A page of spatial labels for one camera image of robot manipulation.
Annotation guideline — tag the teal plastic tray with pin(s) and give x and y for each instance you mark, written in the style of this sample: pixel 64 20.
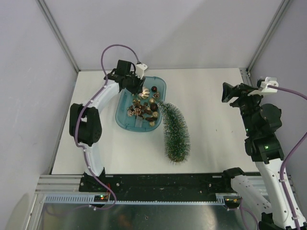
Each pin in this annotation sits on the teal plastic tray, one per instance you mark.
pixel 127 99

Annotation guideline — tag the clear battery box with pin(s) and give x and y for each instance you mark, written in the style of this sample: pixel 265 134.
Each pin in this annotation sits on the clear battery box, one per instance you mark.
pixel 138 122

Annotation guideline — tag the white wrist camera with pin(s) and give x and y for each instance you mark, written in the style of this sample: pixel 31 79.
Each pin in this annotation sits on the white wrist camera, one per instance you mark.
pixel 140 69
pixel 265 87

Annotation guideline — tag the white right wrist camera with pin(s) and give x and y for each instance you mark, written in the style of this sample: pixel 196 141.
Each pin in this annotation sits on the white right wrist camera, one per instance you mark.
pixel 265 87

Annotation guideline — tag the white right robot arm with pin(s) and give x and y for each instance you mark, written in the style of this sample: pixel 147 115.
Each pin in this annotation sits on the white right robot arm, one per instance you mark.
pixel 280 211

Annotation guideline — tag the grey slotted cable duct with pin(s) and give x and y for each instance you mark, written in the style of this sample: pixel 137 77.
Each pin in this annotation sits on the grey slotted cable duct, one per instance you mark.
pixel 217 199

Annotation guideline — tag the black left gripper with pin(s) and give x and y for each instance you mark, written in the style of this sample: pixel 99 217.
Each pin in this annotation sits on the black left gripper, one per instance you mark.
pixel 139 83

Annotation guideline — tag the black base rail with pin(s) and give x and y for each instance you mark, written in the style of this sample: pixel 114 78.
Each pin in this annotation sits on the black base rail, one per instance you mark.
pixel 165 186

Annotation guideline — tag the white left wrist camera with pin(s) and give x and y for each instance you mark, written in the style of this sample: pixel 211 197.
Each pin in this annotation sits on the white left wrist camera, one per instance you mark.
pixel 140 69

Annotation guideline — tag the gold glitter bauble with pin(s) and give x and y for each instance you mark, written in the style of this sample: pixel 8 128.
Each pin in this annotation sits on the gold glitter bauble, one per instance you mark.
pixel 155 114

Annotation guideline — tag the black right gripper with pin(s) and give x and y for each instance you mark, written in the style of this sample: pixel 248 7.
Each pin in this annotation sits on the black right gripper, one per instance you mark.
pixel 241 90

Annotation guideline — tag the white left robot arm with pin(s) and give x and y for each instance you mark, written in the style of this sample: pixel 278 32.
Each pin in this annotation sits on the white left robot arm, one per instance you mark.
pixel 85 124

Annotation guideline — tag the snowy pine cone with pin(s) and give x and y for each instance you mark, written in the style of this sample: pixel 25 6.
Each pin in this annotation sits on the snowy pine cone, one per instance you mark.
pixel 134 111

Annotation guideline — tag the dark brown bauble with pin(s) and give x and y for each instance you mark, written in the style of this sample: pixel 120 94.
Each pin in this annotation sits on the dark brown bauble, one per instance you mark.
pixel 154 107

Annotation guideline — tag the small green christmas tree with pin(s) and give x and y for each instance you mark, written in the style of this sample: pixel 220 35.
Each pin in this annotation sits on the small green christmas tree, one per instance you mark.
pixel 176 133

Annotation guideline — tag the silver ribbed bauble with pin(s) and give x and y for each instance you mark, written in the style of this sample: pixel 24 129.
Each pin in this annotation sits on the silver ribbed bauble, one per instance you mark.
pixel 144 94

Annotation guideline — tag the brown ribbon bow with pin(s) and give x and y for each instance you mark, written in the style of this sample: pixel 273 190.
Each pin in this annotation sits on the brown ribbon bow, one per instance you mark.
pixel 145 108

